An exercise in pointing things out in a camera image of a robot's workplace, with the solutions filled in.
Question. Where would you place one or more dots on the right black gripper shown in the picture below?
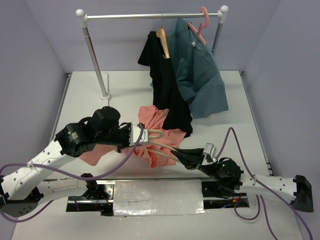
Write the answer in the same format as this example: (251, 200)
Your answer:
(191, 158)

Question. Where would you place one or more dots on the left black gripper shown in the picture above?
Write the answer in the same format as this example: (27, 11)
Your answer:
(127, 128)

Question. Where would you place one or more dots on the salmon pink t shirt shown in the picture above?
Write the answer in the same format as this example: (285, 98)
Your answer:
(153, 119)

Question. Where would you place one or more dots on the light wooden hanger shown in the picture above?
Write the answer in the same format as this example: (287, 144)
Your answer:
(153, 135)

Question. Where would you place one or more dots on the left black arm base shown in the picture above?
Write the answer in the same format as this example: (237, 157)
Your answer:
(98, 198)

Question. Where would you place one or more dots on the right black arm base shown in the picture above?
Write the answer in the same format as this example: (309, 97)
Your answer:
(214, 197)

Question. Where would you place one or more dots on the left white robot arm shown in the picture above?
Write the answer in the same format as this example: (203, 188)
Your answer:
(42, 181)

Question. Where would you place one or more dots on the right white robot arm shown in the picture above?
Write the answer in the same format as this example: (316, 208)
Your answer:
(230, 179)

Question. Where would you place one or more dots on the black t shirt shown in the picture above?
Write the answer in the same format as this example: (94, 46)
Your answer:
(166, 94)

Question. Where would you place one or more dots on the teal t shirt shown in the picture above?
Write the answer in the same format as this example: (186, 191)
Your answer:
(197, 74)

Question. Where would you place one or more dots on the wooden hanger with black shirt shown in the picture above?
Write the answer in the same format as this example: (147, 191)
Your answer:
(161, 34)

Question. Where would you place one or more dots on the pink plastic hanger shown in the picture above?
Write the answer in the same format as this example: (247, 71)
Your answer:
(198, 31)

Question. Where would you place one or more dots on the silver foil cover panel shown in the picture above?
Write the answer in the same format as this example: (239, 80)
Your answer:
(158, 198)

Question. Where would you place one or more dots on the white and silver clothes rack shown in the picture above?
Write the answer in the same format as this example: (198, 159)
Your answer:
(83, 18)

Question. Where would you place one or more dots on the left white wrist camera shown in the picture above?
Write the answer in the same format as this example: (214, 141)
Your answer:
(138, 133)

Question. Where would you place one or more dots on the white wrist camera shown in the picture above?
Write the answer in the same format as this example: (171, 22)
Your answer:
(138, 133)
(209, 153)

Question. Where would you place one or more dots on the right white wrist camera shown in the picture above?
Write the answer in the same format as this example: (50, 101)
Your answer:
(209, 153)

